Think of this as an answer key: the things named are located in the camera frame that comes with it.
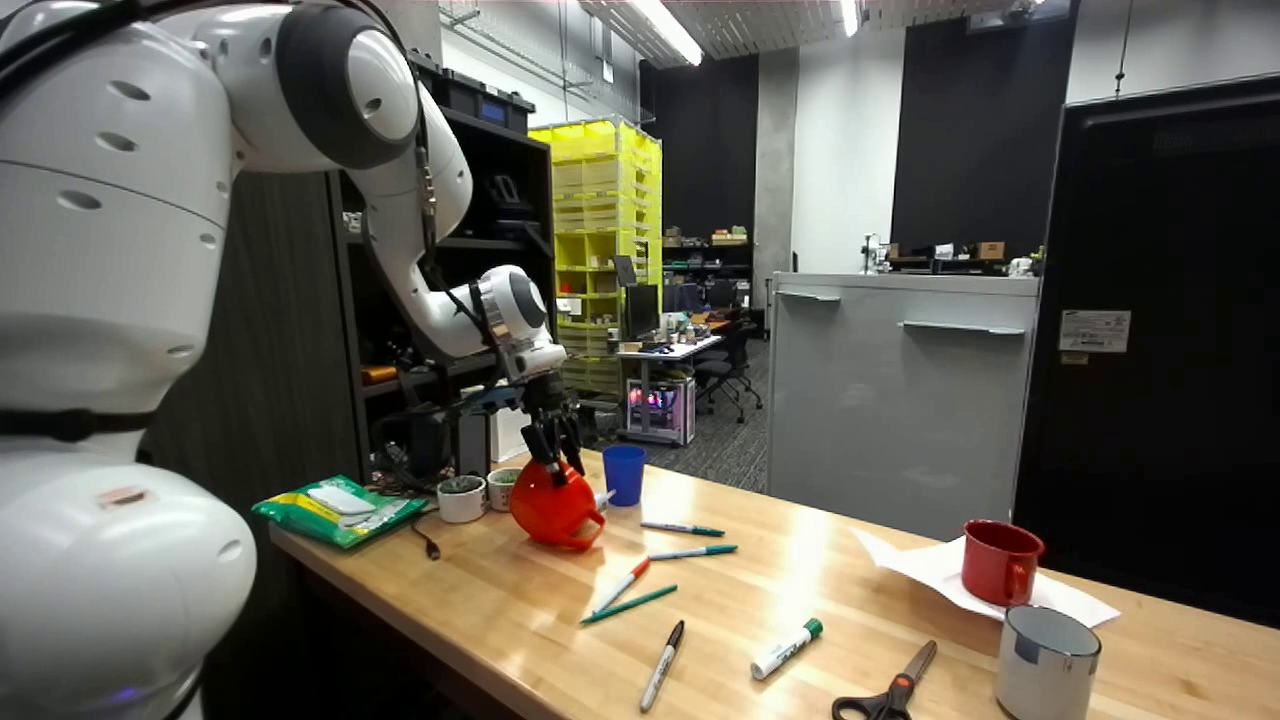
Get black office chair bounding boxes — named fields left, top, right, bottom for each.
left=696, top=303, right=773, bottom=429

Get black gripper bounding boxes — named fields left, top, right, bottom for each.
left=514, top=372, right=590, bottom=479

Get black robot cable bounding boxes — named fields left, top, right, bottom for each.
left=403, top=73, right=538, bottom=405

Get black marker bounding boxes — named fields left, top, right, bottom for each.
left=636, top=617, right=687, bottom=718

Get red plastic bowl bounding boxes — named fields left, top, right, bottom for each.
left=504, top=455, right=614, bottom=555

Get white paper sheet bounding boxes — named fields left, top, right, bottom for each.
left=857, top=528, right=1121, bottom=632

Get green pencil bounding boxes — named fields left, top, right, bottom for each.
left=577, top=579, right=683, bottom=627

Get large black cabinet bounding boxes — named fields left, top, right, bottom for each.
left=1014, top=73, right=1280, bottom=632

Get white paper label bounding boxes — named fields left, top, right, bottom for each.
left=1058, top=303, right=1137, bottom=358

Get blue plastic cup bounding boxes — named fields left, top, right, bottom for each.
left=602, top=440, right=649, bottom=509

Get black shelving unit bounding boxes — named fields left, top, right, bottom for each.
left=333, top=58, right=555, bottom=484

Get grey tin can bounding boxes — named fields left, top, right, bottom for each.
left=994, top=599, right=1105, bottom=720

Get green-capped thin white marker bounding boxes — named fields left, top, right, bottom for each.
left=636, top=515, right=729, bottom=540
left=649, top=540, right=740, bottom=565

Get white box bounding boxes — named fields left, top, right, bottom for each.
left=458, top=405, right=538, bottom=471

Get black speaker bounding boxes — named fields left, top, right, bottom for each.
left=403, top=405, right=462, bottom=489

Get yellow storage rack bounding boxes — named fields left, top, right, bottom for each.
left=530, top=118, right=670, bottom=405

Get black computer monitor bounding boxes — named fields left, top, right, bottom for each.
left=616, top=280, right=666, bottom=345

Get white office desk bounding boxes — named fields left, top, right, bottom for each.
left=614, top=331, right=723, bottom=451

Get glowing computer case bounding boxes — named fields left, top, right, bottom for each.
left=621, top=376, right=699, bottom=447

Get black USB cable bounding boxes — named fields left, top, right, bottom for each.
left=408, top=515, right=448, bottom=565

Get red mug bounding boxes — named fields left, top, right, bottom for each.
left=955, top=515, right=1048, bottom=610

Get thick green-capped white marker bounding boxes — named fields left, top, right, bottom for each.
left=744, top=614, right=828, bottom=683

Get printed white succulent pot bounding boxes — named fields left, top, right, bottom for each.
left=483, top=465, right=525, bottom=512

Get white plant pot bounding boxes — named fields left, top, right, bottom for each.
left=433, top=471, right=490, bottom=524

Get black-handled scissors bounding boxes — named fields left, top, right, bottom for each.
left=828, top=638, right=941, bottom=720

